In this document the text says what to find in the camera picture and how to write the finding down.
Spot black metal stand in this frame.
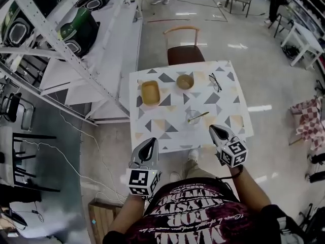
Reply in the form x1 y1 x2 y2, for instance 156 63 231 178
299 203 325 239

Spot black metal table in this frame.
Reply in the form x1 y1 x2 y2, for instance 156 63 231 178
12 133 62 193

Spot person's right forearm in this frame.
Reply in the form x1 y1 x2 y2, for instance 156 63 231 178
229 165 271 211

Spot white floor cable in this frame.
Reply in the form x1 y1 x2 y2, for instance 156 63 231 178
15 110 128 203

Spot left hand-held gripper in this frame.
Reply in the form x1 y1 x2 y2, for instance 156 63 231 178
125 137 163 197

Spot clear drinking glass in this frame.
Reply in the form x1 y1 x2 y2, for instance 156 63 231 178
185 109 202 127

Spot black chair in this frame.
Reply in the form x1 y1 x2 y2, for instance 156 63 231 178
0 93 35 132

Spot brown wooden crate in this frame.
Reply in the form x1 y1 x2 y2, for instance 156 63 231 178
88 202 123 244

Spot small white table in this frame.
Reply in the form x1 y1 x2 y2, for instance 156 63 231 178
280 21 324 70

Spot small gold spoon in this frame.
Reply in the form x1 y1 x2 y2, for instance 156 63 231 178
187 111 210 124

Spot geometric patterned tablecloth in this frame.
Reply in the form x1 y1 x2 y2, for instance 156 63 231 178
128 59 255 155

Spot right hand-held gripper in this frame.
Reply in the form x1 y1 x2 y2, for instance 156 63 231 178
208 124 248 168

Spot person's dark red printed shirt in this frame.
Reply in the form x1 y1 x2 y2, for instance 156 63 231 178
103 178 305 244

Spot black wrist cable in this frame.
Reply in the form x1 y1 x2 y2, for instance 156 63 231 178
215 165 244 180

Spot black cable bundle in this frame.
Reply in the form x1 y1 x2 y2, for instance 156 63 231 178
281 44 301 59

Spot white metal shelf rack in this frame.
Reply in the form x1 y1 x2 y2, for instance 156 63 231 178
0 0 144 127

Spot tan rectangular container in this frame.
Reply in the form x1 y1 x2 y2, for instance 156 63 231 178
140 80 161 108

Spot person's left forearm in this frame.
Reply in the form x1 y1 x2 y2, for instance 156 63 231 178
109 193 146 236

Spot wooden chair with brown seat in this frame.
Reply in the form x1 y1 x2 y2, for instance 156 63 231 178
162 25 206 67

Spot tan round bowl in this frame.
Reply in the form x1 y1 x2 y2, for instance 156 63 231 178
176 73 195 91

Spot red white checkered cloth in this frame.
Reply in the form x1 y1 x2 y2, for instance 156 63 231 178
290 96 325 153

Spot black-rimmed eyeglasses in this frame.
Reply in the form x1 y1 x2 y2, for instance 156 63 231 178
208 73 223 94

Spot white storage shelf unit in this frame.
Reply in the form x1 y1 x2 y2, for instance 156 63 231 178
289 0 325 43

